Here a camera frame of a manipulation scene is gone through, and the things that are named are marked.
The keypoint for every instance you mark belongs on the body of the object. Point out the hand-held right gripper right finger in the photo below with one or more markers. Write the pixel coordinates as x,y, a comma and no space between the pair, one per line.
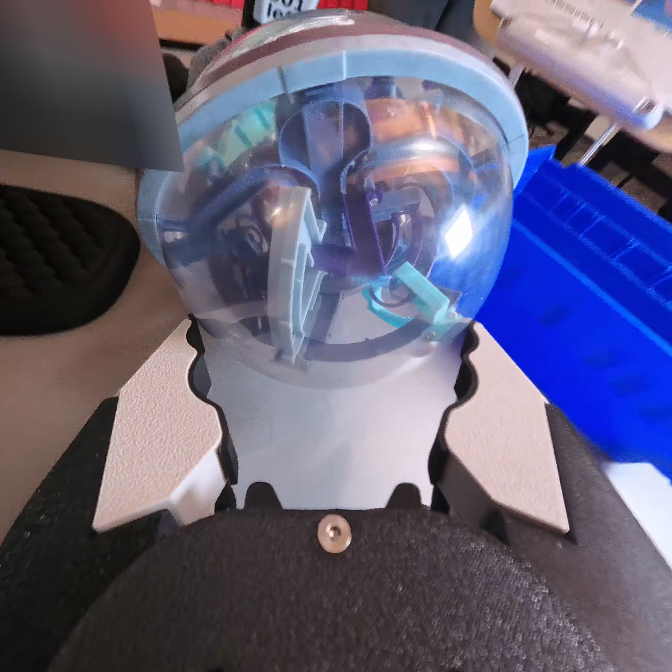
504,446

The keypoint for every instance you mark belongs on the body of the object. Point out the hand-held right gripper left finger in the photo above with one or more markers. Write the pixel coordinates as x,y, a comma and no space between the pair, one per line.
157,446

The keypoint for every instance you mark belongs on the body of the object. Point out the blue plastic bin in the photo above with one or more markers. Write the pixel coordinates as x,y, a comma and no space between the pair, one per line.
588,315

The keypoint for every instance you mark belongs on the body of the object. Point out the clear maze ball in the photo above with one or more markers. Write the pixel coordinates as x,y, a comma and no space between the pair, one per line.
325,236

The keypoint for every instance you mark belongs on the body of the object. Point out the red plastic bin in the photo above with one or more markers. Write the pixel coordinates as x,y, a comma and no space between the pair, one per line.
199,8

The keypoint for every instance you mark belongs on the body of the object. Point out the printed instruction sheet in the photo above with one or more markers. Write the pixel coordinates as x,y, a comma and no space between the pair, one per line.
567,31

